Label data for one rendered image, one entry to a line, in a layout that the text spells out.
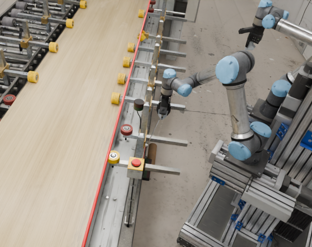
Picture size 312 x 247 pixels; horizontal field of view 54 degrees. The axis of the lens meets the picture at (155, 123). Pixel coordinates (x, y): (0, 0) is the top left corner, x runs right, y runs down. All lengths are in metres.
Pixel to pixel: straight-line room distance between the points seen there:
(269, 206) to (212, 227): 0.79
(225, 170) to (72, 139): 0.95
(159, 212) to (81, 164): 1.11
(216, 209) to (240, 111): 1.23
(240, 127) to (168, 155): 1.65
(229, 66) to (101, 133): 0.95
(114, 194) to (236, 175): 0.77
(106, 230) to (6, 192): 0.59
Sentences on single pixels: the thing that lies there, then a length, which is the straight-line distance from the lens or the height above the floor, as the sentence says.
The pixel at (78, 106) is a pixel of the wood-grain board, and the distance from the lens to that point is 2.20.
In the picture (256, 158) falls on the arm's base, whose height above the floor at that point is 1.08.
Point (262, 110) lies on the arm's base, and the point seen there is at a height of 1.06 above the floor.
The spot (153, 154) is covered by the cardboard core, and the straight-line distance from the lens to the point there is 3.01.
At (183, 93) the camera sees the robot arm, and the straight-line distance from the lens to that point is 1.76.
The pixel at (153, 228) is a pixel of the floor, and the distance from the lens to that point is 2.66.
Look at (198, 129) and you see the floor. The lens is 3.50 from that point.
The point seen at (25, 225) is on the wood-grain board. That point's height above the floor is 0.90.
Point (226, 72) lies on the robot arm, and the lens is 1.47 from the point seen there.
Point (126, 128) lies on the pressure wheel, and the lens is 2.03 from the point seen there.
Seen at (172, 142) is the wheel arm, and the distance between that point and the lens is 2.07.
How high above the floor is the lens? 2.31
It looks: 42 degrees down
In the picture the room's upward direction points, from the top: 10 degrees clockwise
